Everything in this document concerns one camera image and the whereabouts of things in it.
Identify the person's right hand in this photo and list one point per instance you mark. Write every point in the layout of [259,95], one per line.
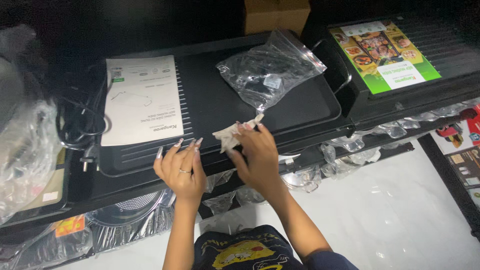
[258,161]

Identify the person's left hand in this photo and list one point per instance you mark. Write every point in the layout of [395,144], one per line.
[182,180]

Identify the person's right fingers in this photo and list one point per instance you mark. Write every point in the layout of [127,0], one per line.
[252,131]

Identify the beige wiping cloth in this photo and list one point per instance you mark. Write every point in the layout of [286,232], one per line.
[230,137]

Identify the black electric grill pan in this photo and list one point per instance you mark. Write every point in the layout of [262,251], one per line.
[225,101]

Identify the clear plastic zip bag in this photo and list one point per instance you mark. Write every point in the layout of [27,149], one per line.
[268,71]

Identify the white instruction booklet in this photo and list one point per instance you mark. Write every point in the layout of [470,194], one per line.
[144,99]

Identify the brown cardboard box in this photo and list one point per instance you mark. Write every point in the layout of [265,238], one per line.
[275,15]

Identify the dark blue printed shirt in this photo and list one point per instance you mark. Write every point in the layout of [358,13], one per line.
[258,251]

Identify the plastic wrapped round pan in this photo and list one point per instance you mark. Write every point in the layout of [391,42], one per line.
[129,217]

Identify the green food picture leaflet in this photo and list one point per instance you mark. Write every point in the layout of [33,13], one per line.
[386,56]

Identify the orange price label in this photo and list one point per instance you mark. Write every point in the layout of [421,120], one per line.
[70,226]

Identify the black ribbed electric grill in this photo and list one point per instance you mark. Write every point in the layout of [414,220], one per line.
[442,48]

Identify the colourful product boxes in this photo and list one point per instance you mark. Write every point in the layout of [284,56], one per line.
[465,150]

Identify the clear plastic wrapped appliance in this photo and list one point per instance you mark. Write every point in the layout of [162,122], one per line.
[22,150]

